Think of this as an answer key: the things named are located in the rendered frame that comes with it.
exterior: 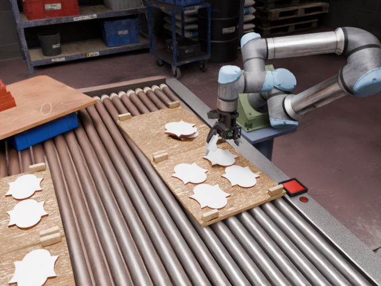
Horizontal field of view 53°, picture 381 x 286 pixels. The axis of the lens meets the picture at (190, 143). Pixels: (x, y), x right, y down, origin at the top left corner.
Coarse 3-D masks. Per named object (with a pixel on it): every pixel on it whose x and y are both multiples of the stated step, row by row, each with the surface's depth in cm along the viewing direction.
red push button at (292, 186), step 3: (294, 180) 143; (285, 183) 141; (288, 183) 141; (291, 183) 141; (294, 183) 141; (297, 183) 141; (285, 186) 140; (288, 186) 140; (291, 186) 140; (294, 186) 140; (297, 186) 140; (300, 186) 140; (288, 189) 138; (291, 189) 138; (294, 189) 138; (297, 189) 138; (300, 189) 138; (291, 192) 137
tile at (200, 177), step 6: (174, 168) 148; (180, 168) 148; (186, 168) 148; (192, 168) 148; (198, 168) 148; (174, 174) 144; (180, 174) 144; (186, 174) 144; (192, 174) 144; (198, 174) 144; (204, 174) 144; (186, 180) 141; (192, 180) 141; (198, 180) 141; (204, 180) 141
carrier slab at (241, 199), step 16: (224, 144) 164; (176, 160) 154; (192, 160) 154; (240, 160) 154; (160, 176) 146; (208, 176) 144; (176, 192) 136; (192, 192) 136; (240, 192) 136; (256, 192) 136; (192, 208) 129; (208, 208) 129; (224, 208) 129; (240, 208) 129; (208, 224) 124
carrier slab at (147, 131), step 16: (160, 112) 191; (176, 112) 191; (128, 128) 177; (144, 128) 177; (160, 128) 177; (208, 128) 176; (144, 144) 165; (160, 144) 165; (176, 144) 165; (192, 144) 165
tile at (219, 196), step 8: (200, 184) 139; (208, 184) 139; (200, 192) 135; (208, 192) 135; (216, 192) 135; (224, 192) 135; (200, 200) 131; (208, 200) 131; (216, 200) 131; (224, 200) 131; (216, 208) 128
